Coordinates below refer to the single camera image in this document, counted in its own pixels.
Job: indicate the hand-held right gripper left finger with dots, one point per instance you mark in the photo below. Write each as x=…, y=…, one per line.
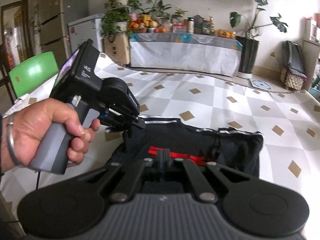
x=159, y=160

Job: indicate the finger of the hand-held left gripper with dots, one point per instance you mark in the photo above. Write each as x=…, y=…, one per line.
x=125, y=122

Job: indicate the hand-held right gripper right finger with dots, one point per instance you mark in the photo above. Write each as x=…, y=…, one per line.
x=167, y=160

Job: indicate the black t-shirt red print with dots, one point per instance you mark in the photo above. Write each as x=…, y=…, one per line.
x=200, y=142

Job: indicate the person's left forearm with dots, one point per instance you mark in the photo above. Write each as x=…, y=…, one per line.
x=3, y=152

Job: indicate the person's left hand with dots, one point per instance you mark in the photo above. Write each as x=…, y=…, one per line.
x=37, y=120

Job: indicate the cardboard box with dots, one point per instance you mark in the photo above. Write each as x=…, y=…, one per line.
x=116, y=48

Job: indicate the green plastic chair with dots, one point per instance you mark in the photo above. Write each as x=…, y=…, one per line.
x=32, y=72

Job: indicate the tall grey refrigerator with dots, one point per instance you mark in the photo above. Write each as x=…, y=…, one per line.
x=57, y=20

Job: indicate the pink floral cloth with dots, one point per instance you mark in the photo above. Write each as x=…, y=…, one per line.
x=21, y=99

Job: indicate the checkered tablecloth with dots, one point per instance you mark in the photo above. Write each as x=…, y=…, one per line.
x=200, y=92

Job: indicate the side table with white cloth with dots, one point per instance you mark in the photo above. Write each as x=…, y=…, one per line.
x=185, y=55

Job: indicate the silver bangle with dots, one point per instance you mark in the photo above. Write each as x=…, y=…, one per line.
x=11, y=142

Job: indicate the peace lily plant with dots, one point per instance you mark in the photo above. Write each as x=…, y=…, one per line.
x=160, y=8

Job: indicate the clear plastic container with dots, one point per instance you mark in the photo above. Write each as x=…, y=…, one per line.
x=179, y=28

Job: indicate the small leafy potted plant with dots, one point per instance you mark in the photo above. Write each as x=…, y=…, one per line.
x=178, y=15

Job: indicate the grey house ornament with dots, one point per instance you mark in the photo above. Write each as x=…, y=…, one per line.
x=198, y=25

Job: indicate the glass jar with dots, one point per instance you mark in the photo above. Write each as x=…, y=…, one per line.
x=206, y=27

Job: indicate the gold gourd ornament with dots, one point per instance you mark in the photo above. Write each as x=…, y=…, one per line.
x=212, y=26

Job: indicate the pile of oranges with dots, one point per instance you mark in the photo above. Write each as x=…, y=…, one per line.
x=226, y=33

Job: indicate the patterned woven bag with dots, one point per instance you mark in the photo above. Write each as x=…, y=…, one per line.
x=293, y=81

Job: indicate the wooden shelf unit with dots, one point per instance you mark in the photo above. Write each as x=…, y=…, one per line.
x=312, y=42

